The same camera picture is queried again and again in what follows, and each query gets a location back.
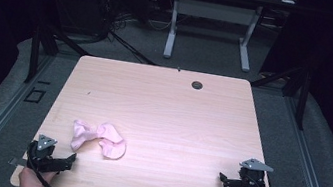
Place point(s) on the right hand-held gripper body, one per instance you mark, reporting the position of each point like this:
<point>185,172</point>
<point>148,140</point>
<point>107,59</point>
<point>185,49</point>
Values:
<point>250,182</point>

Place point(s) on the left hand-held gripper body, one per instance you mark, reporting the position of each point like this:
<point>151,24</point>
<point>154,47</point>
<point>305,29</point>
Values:
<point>43,156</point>

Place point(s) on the pink sock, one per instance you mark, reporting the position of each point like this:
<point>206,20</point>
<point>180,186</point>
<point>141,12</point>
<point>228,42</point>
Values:
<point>112,147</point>
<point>82,134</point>

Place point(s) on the person's left hand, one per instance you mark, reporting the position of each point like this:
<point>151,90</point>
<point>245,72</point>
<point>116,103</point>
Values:
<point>33,182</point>

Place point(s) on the white desk with grey legs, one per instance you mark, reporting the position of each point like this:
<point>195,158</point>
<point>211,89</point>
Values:
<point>214,11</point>

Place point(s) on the grey metal table bracket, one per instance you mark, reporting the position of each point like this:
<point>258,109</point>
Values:
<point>17,161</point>

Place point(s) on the black metal frame post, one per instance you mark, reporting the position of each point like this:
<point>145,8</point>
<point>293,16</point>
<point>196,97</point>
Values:
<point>304,95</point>
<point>35,52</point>

